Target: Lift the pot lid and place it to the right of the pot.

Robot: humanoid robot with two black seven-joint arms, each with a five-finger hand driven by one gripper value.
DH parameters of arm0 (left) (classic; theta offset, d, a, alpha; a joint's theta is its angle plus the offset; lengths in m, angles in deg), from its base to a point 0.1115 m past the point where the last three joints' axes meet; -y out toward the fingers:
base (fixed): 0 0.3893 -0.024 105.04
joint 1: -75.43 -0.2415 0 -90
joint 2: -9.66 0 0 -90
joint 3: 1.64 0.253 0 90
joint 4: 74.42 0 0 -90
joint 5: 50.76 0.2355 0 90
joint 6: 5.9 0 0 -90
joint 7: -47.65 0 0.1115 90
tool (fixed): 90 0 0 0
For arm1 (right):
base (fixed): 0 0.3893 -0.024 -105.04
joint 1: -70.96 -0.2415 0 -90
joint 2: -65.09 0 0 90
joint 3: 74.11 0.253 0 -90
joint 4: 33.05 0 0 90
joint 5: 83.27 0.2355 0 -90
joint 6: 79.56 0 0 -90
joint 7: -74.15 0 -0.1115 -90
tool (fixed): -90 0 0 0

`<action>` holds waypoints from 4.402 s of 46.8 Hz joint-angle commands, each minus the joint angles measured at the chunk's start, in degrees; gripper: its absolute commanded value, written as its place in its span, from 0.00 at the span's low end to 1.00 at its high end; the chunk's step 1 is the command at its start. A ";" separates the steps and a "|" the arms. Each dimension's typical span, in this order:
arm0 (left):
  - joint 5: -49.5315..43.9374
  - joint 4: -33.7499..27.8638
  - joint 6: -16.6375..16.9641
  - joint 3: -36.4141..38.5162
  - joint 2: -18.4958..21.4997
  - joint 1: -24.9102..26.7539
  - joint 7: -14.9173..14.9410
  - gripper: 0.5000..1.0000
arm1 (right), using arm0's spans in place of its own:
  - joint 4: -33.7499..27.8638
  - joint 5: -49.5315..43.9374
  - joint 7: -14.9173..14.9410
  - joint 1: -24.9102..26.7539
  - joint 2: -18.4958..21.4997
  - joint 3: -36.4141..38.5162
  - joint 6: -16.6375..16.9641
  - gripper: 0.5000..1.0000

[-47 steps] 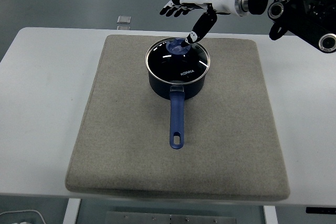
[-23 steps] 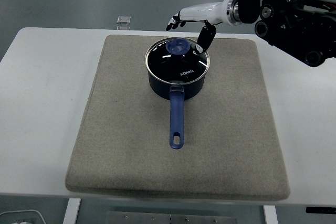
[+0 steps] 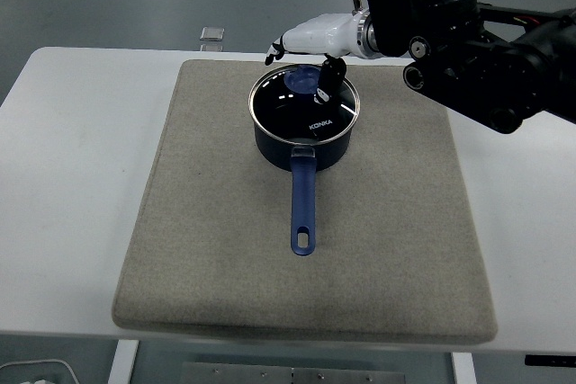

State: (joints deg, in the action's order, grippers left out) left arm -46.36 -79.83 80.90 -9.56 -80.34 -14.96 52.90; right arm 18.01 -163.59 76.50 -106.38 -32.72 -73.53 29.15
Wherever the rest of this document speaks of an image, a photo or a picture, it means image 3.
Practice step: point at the white table leg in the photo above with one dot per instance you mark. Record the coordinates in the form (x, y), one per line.
(463, 370)
(123, 363)

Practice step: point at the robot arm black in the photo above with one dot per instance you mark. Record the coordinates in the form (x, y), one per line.
(472, 51)

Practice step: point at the glass lid with blue knob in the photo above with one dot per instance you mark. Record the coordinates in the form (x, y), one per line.
(288, 114)

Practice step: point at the silver floor socket plate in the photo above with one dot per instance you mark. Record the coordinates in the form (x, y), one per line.
(212, 33)

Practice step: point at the beige fabric mat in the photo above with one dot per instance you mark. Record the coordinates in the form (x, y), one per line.
(225, 244)

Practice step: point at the grey metal plate with screws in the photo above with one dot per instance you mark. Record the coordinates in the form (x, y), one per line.
(292, 375)

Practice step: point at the black flat bar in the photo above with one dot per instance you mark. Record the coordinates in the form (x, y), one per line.
(551, 360)

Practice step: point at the white rounded object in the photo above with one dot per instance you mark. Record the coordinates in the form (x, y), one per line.
(36, 370)

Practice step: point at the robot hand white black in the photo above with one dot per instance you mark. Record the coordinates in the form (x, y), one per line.
(324, 35)

